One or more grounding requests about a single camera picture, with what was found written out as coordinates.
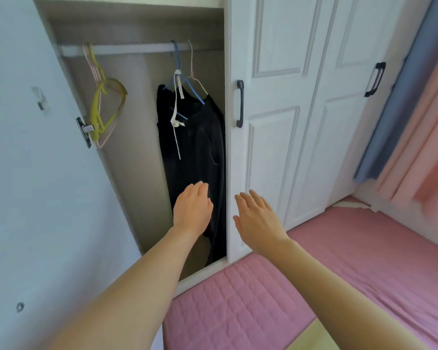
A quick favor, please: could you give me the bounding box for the person's right hand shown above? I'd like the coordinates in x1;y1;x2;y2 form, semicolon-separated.
233;190;290;255

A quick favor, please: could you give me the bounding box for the person's left hand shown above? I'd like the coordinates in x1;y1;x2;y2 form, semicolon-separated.
173;181;214;237

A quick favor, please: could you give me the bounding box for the person's left forearm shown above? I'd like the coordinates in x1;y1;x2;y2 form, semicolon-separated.
49;225;201;350

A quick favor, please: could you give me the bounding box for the person's right forearm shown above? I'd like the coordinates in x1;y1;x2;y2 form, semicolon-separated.
257;238;429;350

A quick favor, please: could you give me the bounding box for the black hanging garment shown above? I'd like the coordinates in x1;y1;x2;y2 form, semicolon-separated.
156;84;227;267

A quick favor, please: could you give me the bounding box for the white panelled wardrobe door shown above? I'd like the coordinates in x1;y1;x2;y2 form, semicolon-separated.
224;0;337;265
284;0;434;231

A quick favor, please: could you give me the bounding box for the white paper scrap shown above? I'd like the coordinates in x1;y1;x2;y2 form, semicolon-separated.
331;201;381;213

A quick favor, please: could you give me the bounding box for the pink quilted mattress cover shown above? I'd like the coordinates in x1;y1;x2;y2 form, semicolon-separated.
162;195;438;350

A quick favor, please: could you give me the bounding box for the pale yellow sheet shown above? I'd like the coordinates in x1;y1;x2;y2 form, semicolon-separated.
285;318;341;350

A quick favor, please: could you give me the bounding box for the thin pale pink hanger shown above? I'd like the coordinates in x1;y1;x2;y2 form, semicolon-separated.
186;40;210;99

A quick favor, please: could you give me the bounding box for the metal door hinge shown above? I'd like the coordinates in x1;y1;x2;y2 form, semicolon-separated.
75;117;96;149

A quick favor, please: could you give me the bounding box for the yellow clothes hanger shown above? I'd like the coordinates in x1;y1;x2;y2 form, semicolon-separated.
87;44;128;138

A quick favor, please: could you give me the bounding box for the blue clothes hanger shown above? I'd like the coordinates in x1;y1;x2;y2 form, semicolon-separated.
162;40;206;121

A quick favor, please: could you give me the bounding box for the open plain white wardrobe door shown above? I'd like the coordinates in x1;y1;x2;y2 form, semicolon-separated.
0;0;165;350

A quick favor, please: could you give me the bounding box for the white clothes rod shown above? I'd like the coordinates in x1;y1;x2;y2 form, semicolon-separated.
60;41;225;57

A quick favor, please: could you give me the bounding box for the pink curtain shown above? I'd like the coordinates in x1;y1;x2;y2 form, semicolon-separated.
375;31;438;218

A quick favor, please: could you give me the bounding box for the pink clothes hanger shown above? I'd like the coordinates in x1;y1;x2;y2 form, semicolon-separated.
82;44;122;149

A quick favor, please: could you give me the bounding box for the blue curtain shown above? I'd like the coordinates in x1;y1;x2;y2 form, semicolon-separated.
353;0;438;185

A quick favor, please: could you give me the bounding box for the white wardrobe body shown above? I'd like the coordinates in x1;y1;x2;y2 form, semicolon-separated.
33;0;436;298

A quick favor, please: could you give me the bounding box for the clear adhesive hook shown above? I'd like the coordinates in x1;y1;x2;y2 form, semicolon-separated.
31;86;49;112

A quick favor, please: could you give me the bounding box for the white ribbon strap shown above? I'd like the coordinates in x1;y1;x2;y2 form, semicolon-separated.
170;69;186;160

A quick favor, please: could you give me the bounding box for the black door handle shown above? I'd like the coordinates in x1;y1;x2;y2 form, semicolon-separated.
364;62;387;98
236;80;245;129

